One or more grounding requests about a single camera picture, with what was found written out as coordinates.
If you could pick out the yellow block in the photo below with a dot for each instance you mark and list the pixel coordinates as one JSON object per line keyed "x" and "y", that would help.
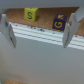
{"x": 30, "y": 14}

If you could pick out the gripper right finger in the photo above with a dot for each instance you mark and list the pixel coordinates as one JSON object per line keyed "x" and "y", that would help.
{"x": 69, "y": 32}

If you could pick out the purple block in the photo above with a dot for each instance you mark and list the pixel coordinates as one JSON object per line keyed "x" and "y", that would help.
{"x": 59, "y": 22}

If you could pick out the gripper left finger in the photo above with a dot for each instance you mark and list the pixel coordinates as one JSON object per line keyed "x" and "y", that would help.
{"x": 8, "y": 30}

